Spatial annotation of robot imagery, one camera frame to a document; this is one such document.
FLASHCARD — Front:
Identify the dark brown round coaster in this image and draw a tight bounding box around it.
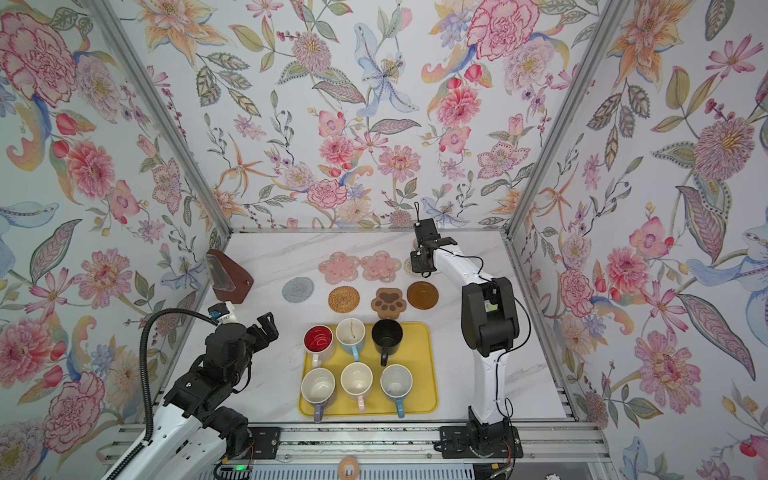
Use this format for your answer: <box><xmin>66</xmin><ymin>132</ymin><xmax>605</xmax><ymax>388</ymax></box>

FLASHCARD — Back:
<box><xmin>406</xmin><ymin>281</ymin><xmax>439</xmax><ymax>310</ymax></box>

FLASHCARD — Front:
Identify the pink flower coaster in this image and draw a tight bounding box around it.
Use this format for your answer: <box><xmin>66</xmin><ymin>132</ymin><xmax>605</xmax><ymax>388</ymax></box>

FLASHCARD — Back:
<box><xmin>318</xmin><ymin>251</ymin><xmax>360</xmax><ymax>285</ymax></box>
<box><xmin>360</xmin><ymin>250</ymin><xmax>402</xmax><ymax>283</ymax></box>

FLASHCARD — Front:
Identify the brown paw print coaster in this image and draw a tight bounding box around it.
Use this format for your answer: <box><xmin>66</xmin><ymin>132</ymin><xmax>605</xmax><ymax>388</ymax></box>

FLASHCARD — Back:
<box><xmin>371</xmin><ymin>288</ymin><xmax>408</xmax><ymax>320</ymax></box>

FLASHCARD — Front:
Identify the tan rattan round coaster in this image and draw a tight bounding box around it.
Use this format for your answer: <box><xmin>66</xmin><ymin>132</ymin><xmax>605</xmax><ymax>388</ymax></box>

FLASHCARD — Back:
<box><xmin>328</xmin><ymin>286</ymin><xmax>360</xmax><ymax>314</ymax></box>

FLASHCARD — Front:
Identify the white mug purple handle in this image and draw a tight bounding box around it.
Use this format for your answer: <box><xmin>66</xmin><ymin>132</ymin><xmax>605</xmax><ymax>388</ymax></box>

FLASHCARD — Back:
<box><xmin>300</xmin><ymin>367</ymin><xmax>336</xmax><ymax>423</ymax></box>

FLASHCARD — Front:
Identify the red inside white mug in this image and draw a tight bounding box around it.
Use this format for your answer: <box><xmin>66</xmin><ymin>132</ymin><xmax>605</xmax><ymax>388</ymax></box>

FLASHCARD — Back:
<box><xmin>303</xmin><ymin>325</ymin><xmax>336</xmax><ymax>369</ymax></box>

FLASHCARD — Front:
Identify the grey-blue woven round coaster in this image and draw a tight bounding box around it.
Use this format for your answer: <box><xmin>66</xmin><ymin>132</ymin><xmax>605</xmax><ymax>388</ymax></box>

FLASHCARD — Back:
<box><xmin>281</xmin><ymin>277</ymin><xmax>315</xmax><ymax>303</ymax></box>

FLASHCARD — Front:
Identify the white mug blue handle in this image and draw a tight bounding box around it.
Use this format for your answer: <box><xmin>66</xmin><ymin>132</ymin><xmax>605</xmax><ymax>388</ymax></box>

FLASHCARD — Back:
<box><xmin>380</xmin><ymin>364</ymin><xmax>414</xmax><ymax>419</ymax></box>

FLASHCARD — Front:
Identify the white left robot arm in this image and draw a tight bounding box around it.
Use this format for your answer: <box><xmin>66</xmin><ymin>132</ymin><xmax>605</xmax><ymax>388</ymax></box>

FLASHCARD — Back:
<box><xmin>105</xmin><ymin>305</ymin><xmax>281</xmax><ymax>479</ymax></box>

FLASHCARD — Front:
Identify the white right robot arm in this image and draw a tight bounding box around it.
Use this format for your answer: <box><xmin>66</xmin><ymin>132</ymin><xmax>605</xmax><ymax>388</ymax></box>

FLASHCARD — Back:
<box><xmin>410</xmin><ymin>219</ymin><xmax>520</xmax><ymax>427</ymax></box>

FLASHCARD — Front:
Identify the black mug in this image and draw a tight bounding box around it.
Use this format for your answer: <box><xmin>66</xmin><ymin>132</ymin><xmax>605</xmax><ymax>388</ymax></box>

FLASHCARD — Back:
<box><xmin>371</xmin><ymin>319</ymin><xmax>403</xmax><ymax>367</ymax></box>

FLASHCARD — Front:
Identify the yellow tray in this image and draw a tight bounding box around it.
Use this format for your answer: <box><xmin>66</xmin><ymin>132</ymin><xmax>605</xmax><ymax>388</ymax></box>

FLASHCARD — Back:
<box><xmin>320</xmin><ymin>322</ymin><xmax>439</xmax><ymax>418</ymax></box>

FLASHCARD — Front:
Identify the light blue mug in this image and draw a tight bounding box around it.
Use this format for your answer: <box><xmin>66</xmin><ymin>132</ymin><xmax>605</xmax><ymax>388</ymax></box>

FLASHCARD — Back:
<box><xmin>335</xmin><ymin>318</ymin><xmax>367</xmax><ymax>362</ymax></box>

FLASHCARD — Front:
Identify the orange tape roll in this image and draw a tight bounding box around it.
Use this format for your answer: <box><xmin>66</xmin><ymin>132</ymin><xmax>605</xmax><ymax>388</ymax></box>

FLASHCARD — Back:
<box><xmin>337</xmin><ymin>455</ymin><xmax>361</xmax><ymax>480</ymax></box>

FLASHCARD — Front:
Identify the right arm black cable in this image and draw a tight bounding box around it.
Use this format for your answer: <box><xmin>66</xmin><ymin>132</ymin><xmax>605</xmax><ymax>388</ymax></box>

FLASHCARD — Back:
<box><xmin>449</xmin><ymin>254</ymin><xmax>533</xmax><ymax>421</ymax></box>

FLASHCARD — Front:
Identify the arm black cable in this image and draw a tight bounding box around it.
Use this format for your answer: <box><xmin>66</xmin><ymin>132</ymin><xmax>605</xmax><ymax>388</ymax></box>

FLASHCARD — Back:
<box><xmin>449</xmin><ymin>254</ymin><xmax>533</xmax><ymax>421</ymax></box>
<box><xmin>104</xmin><ymin>307</ymin><xmax>220</xmax><ymax>480</ymax></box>

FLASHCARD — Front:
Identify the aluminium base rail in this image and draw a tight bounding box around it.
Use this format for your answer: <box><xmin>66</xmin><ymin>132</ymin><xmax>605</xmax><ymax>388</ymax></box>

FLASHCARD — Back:
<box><xmin>240</xmin><ymin>421</ymin><xmax>610</xmax><ymax>465</ymax></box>

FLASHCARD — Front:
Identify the white mug pink handle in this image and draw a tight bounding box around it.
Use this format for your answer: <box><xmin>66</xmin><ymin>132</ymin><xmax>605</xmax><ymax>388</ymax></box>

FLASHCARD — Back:
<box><xmin>340</xmin><ymin>362</ymin><xmax>374</xmax><ymax>414</ymax></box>

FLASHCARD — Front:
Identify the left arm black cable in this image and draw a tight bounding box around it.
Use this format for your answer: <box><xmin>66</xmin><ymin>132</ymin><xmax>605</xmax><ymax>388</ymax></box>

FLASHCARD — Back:
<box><xmin>104</xmin><ymin>307</ymin><xmax>220</xmax><ymax>480</ymax></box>

